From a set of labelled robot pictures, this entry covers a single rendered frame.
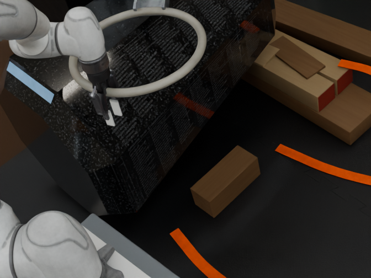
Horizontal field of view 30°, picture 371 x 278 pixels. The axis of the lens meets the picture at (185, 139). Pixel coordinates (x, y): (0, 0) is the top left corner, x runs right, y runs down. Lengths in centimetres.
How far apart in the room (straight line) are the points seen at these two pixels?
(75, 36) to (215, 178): 110
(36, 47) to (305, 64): 149
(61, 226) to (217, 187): 130
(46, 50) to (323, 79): 145
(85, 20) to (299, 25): 175
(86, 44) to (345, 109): 144
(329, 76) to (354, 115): 21
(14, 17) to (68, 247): 56
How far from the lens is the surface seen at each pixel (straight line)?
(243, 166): 297
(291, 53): 329
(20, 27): 164
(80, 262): 176
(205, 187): 293
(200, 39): 238
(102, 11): 282
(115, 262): 195
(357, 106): 319
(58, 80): 259
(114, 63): 262
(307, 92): 313
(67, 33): 212
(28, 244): 174
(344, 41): 352
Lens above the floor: 245
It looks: 48 degrees down
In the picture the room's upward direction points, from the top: 17 degrees counter-clockwise
